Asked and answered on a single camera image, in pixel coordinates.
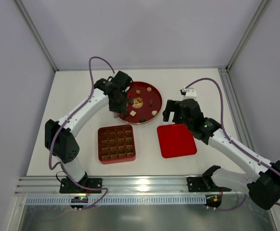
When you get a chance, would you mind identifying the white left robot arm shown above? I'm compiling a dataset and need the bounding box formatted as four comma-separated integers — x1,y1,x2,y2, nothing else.
44,71,133,190

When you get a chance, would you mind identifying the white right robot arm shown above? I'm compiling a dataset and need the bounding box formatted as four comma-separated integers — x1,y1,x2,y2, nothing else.
162,99,280,210

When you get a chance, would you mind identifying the square red chocolate box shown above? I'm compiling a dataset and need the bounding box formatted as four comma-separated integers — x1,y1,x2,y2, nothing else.
97,125,136,165

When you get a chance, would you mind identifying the round red tray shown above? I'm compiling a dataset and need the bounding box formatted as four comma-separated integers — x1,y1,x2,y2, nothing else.
118,81,162,124

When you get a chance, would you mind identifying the square red box lid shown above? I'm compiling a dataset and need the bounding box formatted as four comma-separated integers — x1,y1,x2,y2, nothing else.
157,124,197,159

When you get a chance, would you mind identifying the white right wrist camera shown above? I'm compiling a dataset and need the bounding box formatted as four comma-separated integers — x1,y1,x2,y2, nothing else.
180,87,197,100

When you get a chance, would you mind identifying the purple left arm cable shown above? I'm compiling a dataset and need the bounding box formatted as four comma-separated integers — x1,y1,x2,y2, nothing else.
48,56,116,210

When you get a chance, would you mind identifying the right side aluminium rail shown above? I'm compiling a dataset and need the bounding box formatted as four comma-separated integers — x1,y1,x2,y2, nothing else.
218,67,255,151

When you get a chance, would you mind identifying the aluminium rail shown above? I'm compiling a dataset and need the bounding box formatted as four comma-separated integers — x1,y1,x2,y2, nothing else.
14,175,232,196
218,67,255,151

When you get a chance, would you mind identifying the aluminium front rail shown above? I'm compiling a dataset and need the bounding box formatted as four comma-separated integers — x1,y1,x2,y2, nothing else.
14,175,232,196

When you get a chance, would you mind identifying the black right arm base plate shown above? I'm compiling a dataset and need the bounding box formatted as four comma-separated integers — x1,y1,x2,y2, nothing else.
187,176,231,193

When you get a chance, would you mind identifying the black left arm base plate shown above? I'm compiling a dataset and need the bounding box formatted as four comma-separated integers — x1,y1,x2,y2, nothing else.
59,177,103,194

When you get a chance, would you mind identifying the slotted grey cable duct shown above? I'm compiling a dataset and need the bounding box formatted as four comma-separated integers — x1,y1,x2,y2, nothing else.
25,194,206,205

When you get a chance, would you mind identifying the left aluminium frame post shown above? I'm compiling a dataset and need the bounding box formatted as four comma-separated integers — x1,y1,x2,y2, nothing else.
13,0,59,72

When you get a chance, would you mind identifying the aluminium frame post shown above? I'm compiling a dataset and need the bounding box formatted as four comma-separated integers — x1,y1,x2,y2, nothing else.
226,0,271,72
13,0,59,72

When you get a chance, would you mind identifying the right aluminium frame post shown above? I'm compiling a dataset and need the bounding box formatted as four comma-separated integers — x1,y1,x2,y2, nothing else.
226,0,271,72

